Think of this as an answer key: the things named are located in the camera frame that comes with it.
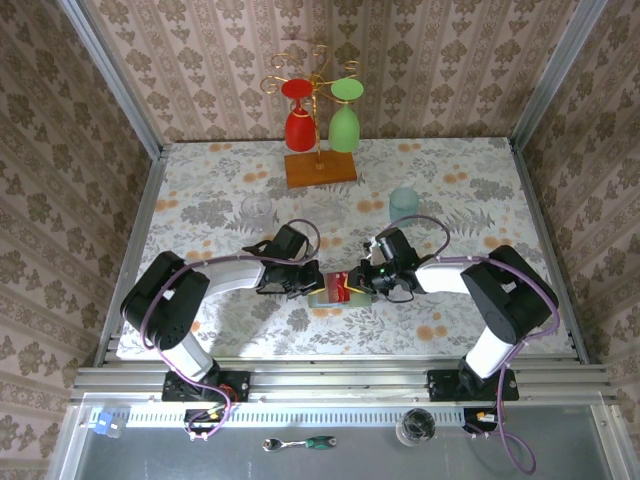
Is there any aluminium frame post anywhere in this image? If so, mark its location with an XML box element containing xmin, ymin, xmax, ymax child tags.
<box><xmin>508</xmin><ymin>0</ymin><xmax>612</xmax><ymax>151</ymax></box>
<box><xmin>57</xmin><ymin>0</ymin><xmax>166</xmax><ymax>159</ymax></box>

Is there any aluminium side rail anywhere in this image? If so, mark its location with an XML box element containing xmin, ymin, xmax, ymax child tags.
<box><xmin>508</xmin><ymin>138</ymin><xmax>591</xmax><ymax>366</ymax></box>
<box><xmin>93</xmin><ymin>144</ymin><xmax>171</xmax><ymax>369</ymax></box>

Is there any green card holder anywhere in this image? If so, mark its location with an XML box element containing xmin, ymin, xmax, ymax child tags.
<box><xmin>307</xmin><ymin>272</ymin><xmax>375</xmax><ymax>309</ymax></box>

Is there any aluminium mounting rail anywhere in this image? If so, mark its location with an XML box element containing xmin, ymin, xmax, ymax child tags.
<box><xmin>69</xmin><ymin>355</ymin><xmax>619</xmax><ymax>401</ymax></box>

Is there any red wine glass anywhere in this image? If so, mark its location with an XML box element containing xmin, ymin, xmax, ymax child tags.
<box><xmin>280</xmin><ymin>78</ymin><xmax>317</xmax><ymax>153</ymax></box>

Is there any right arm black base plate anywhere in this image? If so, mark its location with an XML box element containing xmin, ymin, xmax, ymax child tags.
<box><xmin>428</xmin><ymin>368</ymin><xmax>520</xmax><ymax>402</ymax></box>

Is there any green handled ratchet wrench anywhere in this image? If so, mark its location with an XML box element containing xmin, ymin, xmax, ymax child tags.
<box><xmin>262</xmin><ymin>435</ymin><xmax>337</xmax><ymax>453</ymax></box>

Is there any black connector bracket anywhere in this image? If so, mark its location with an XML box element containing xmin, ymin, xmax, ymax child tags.
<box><xmin>462</xmin><ymin>407</ymin><xmax>501</xmax><ymax>434</ymax></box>
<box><xmin>184</xmin><ymin>408</ymin><xmax>229</xmax><ymax>434</ymax></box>

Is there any grey metal shelf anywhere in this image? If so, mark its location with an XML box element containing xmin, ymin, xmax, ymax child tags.
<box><xmin>47</xmin><ymin>394</ymin><xmax>629</xmax><ymax>480</ymax></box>

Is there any white slotted cable duct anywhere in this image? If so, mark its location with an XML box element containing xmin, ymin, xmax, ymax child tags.
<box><xmin>89</xmin><ymin>405</ymin><xmax>469</xmax><ymax>429</ymax></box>

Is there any floral patterned tablecloth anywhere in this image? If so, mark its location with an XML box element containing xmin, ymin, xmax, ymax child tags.
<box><xmin>115</xmin><ymin>137</ymin><xmax>576</xmax><ymax>359</ymax></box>

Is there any teal frosted tumbler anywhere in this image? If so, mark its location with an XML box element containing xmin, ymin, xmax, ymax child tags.
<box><xmin>388</xmin><ymin>187</ymin><xmax>421</xmax><ymax>229</ymax></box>

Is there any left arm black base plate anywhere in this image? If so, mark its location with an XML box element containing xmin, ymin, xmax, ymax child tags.
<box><xmin>162</xmin><ymin>369</ymin><xmax>251</xmax><ymax>403</ymax></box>

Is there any clear glass tumbler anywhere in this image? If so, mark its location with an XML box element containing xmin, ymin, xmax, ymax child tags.
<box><xmin>239</xmin><ymin>193</ymin><xmax>275</xmax><ymax>232</ymax></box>

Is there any clear glass jar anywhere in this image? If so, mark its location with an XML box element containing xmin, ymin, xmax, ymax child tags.
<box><xmin>394</xmin><ymin>407</ymin><xmax>437</xmax><ymax>448</ymax></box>

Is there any blue white connector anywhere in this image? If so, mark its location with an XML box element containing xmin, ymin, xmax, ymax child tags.
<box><xmin>92</xmin><ymin>410</ymin><xmax>124</xmax><ymax>439</ymax></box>

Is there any gold wire rack wooden base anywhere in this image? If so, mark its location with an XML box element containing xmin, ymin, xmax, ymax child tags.
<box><xmin>259</xmin><ymin>43</ymin><xmax>362</xmax><ymax>190</ymax></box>

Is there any green wine glass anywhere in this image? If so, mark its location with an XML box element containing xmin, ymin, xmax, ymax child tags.
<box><xmin>327</xmin><ymin>77</ymin><xmax>365</xmax><ymax>154</ymax></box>

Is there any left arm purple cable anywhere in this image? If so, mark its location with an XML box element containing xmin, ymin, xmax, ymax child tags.
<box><xmin>139</xmin><ymin>218</ymin><xmax>321</xmax><ymax>441</ymax></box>

